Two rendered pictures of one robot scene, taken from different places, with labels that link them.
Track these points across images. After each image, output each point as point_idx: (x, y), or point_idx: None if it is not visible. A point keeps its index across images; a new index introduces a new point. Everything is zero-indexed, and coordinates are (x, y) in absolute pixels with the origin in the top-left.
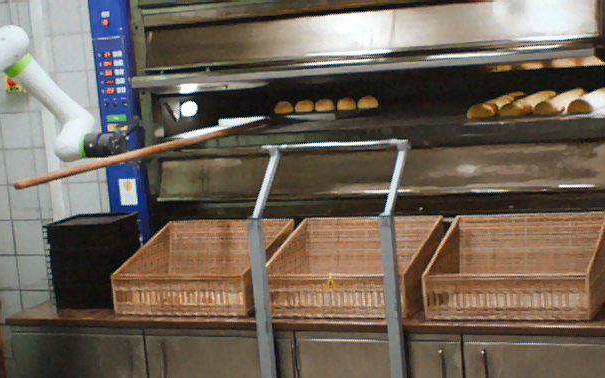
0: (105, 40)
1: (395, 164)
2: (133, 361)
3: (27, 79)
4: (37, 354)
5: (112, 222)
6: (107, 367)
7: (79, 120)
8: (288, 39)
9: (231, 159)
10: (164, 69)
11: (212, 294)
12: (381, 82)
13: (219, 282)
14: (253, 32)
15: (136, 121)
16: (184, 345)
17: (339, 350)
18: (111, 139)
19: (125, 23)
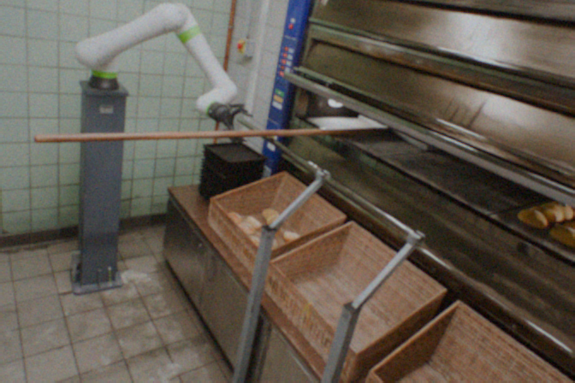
0: (287, 38)
1: (429, 224)
2: (201, 257)
3: (190, 49)
4: (173, 216)
5: (233, 162)
6: (192, 250)
7: (222, 89)
8: (392, 84)
9: (329, 152)
10: (305, 73)
11: None
12: None
13: (251, 247)
14: (371, 68)
15: (239, 108)
16: (222, 272)
17: (291, 363)
18: (224, 113)
19: (301, 31)
